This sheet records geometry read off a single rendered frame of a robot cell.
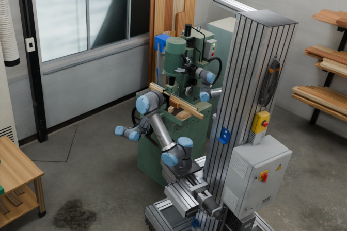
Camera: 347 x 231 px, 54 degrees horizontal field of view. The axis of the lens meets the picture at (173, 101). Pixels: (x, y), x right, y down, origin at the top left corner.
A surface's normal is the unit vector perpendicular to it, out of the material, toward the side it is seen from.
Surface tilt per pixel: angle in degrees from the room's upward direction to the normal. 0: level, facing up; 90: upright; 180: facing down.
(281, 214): 0
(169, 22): 87
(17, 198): 1
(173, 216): 0
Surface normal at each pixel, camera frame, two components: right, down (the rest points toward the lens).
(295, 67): -0.66, 0.33
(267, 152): 0.11, -0.85
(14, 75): 0.74, 0.41
